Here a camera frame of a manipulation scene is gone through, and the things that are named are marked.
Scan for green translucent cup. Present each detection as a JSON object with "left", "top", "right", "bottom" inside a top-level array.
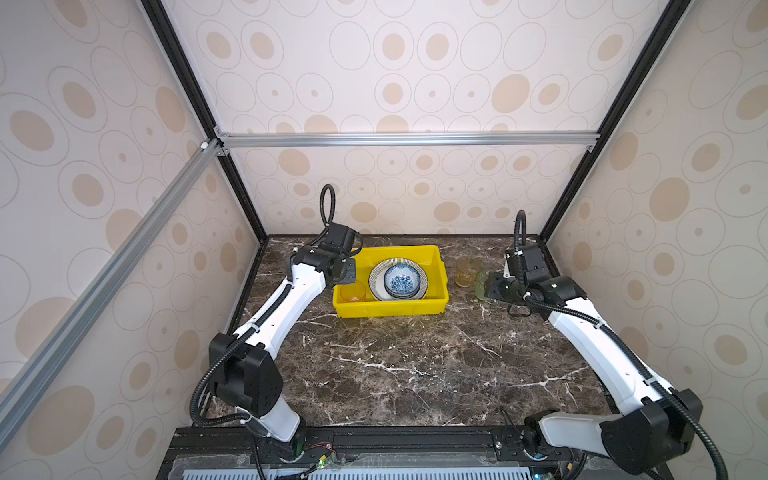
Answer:
[{"left": 474, "top": 270, "right": 494, "bottom": 304}]

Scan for white black-striped-rim plate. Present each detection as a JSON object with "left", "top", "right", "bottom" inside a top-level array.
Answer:
[{"left": 369, "top": 258, "right": 428, "bottom": 301}]

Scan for amber translucent cup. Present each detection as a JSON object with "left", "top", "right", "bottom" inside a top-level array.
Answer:
[{"left": 455, "top": 257, "right": 482, "bottom": 288}]

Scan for pink translucent cup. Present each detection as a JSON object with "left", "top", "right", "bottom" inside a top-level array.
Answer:
[{"left": 339, "top": 282, "right": 367, "bottom": 303}]

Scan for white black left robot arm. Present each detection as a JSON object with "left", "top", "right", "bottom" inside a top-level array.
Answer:
[{"left": 189, "top": 222, "right": 362, "bottom": 443}]

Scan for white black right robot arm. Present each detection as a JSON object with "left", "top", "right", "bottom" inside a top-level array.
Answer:
[{"left": 488, "top": 239, "right": 729, "bottom": 479}]

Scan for yellow plastic bin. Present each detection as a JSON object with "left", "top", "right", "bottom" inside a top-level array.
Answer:
[{"left": 333, "top": 245, "right": 450, "bottom": 318}]

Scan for horizontal aluminium frame bar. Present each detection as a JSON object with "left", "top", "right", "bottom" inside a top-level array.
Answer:
[{"left": 222, "top": 130, "right": 600, "bottom": 149}]

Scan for diagonal aluminium frame bar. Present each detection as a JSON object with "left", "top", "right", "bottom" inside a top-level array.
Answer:
[{"left": 1, "top": 138, "right": 222, "bottom": 449}]

